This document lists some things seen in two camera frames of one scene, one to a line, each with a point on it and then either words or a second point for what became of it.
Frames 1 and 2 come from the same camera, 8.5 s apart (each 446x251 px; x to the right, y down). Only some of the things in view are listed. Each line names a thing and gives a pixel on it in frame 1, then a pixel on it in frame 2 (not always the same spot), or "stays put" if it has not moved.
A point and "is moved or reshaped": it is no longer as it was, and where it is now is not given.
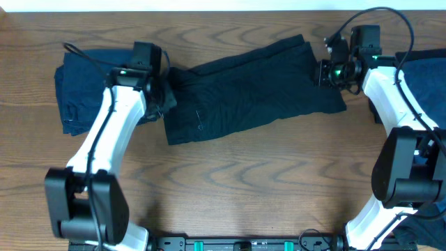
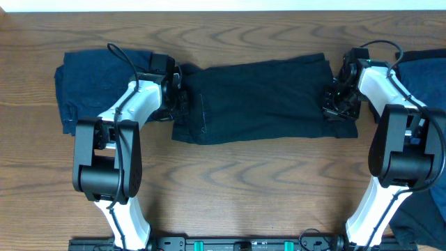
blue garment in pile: x=426 y=78 stays put
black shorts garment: x=279 y=81 is moved or reshaped
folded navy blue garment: x=81 y=79 stays put
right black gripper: x=323 y=66 → x=328 y=108
